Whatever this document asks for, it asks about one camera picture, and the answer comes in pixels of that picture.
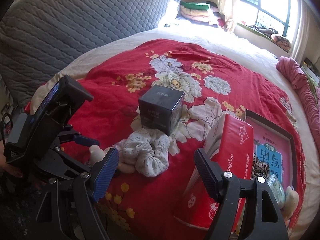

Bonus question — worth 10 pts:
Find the right cream curtain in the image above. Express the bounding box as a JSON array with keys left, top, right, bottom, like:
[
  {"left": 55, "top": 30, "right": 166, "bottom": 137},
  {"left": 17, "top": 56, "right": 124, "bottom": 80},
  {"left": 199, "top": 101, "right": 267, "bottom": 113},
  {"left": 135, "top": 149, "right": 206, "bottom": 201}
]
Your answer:
[{"left": 290, "top": 0, "right": 311, "bottom": 64}]

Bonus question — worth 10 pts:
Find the beige plush toy purple bow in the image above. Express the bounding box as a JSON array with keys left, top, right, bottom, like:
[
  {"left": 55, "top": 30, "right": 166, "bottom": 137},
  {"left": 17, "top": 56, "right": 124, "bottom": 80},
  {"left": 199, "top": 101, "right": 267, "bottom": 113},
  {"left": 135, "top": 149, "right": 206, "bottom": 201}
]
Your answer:
[{"left": 281, "top": 186, "right": 299, "bottom": 227}]

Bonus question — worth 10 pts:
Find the grey quilted headboard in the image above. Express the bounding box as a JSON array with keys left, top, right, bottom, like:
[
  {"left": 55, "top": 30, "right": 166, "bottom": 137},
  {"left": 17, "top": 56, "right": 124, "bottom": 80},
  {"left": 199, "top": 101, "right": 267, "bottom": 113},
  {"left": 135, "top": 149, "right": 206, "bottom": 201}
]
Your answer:
[{"left": 1, "top": 0, "right": 181, "bottom": 107}]

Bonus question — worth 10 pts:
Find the red floral bedsheet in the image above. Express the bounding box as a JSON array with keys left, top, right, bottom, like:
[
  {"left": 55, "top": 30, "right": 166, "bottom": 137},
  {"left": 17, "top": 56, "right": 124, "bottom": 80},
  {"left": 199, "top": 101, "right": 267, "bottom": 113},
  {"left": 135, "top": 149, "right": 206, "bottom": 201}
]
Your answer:
[{"left": 70, "top": 39, "right": 303, "bottom": 239}]

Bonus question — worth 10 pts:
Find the pink quilted duvet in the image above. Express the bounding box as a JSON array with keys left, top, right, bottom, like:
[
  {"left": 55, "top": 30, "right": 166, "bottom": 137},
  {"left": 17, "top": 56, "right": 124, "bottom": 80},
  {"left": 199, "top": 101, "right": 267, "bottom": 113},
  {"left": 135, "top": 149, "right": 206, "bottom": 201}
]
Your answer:
[{"left": 276, "top": 56, "right": 319, "bottom": 152}]

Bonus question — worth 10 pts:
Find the bedding on window sill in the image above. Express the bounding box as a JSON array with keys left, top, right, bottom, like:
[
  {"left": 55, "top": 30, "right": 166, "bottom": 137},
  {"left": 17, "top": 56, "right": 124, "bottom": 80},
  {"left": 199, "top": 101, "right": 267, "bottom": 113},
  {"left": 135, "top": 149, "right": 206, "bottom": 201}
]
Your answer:
[{"left": 237, "top": 23, "right": 291, "bottom": 53}]

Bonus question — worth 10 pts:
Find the black cube box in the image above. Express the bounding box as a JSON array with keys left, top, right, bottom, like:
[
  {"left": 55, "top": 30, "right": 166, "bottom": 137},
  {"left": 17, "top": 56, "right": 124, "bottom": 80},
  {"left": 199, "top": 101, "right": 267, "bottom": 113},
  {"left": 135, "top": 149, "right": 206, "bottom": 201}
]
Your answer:
[{"left": 138, "top": 85, "right": 184, "bottom": 136}]

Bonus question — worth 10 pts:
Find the stack of folded blankets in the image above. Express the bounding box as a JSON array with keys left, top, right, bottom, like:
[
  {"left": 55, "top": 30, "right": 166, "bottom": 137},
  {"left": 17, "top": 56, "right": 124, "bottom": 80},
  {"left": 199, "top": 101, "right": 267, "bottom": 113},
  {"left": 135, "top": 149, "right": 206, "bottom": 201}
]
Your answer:
[{"left": 180, "top": 1, "right": 225, "bottom": 28}]

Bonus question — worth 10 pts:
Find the green blanket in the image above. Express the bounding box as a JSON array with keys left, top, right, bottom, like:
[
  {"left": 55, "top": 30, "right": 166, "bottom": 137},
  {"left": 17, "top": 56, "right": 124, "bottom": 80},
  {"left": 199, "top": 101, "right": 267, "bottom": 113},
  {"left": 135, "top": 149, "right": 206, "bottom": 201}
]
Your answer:
[{"left": 306, "top": 73, "right": 317, "bottom": 99}]

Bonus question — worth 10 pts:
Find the leopard print fabric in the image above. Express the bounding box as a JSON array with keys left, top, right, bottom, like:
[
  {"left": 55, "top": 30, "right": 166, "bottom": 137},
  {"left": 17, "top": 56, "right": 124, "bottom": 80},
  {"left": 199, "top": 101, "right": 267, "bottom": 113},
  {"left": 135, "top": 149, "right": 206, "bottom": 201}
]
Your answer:
[{"left": 251, "top": 154, "right": 270, "bottom": 180}]

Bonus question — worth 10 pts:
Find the white floral scrunchie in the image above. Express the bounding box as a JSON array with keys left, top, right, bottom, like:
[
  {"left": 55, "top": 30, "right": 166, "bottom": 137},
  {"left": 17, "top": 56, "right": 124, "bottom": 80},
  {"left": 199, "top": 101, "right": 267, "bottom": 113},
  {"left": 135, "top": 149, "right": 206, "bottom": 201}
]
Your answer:
[{"left": 114, "top": 128, "right": 180, "bottom": 177}]

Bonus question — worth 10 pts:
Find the window with dark frame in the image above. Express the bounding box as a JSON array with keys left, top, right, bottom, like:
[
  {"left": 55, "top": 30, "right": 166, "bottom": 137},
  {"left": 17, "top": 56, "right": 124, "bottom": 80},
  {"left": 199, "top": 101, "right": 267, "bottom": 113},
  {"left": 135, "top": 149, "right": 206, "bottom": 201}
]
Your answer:
[{"left": 239, "top": 0, "right": 298, "bottom": 41}]

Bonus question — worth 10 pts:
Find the flat cardboard tray box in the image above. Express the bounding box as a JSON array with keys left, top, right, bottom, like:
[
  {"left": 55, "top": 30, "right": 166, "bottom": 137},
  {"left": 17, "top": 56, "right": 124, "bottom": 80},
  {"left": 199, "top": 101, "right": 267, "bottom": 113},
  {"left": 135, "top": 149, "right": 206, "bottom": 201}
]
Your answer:
[{"left": 235, "top": 109, "right": 298, "bottom": 235}]

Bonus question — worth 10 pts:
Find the green tissue pack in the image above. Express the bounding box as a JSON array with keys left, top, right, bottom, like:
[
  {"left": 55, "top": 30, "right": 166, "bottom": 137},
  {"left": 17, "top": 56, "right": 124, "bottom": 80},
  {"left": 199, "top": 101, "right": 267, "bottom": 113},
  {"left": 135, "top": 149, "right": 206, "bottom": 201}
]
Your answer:
[{"left": 267, "top": 174, "right": 285, "bottom": 209}]

